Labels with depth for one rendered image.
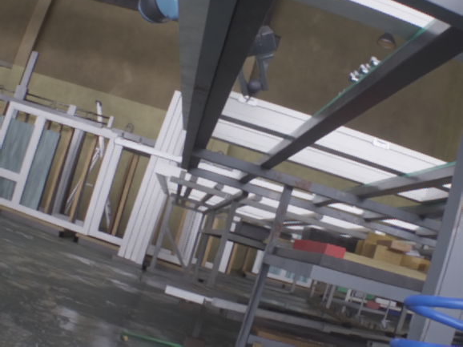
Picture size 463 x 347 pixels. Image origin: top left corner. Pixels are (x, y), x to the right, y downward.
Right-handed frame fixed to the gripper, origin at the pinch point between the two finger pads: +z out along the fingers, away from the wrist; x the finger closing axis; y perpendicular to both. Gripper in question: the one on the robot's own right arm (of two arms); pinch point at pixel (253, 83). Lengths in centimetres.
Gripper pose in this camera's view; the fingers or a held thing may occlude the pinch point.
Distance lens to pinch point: 163.2
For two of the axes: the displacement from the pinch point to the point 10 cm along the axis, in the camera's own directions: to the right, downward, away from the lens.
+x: -9.6, 2.7, -1.0
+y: -2.3, -5.0, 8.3
